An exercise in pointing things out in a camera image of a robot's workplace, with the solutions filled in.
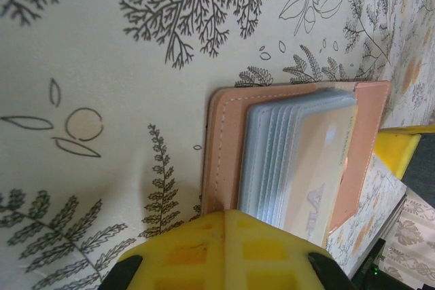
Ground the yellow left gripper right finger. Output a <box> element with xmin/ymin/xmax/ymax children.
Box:
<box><xmin>224</xmin><ymin>208</ymin><xmax>355</xmax><ymax>290</ymax></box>

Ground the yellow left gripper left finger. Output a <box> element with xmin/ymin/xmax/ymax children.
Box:
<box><xmin>101</xmin><ymin>209</ymin><xmax>228</xmax><ymax>290</ymax></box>

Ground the floral tablecloth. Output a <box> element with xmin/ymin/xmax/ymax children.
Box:
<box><xmin>0</xmin><ymin>0</ymin><xmax>435</xmax><ymax>290</ymax></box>

